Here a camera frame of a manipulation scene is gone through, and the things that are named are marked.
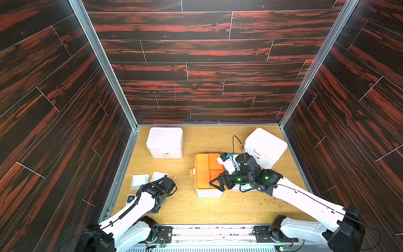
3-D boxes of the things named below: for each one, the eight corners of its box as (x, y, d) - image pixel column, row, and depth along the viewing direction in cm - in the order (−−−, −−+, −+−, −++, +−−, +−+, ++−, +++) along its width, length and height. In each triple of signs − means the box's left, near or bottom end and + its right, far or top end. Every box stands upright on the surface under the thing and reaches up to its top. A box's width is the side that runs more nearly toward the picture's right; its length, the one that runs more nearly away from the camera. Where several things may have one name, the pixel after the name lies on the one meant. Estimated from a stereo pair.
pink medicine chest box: (151, 160, 103) (144, 146, 91) (155, 141, 113) (150, 127, 101) (183, 160, 103) (181, 146, 91) (185, 141, 113) (183, 127, 101)
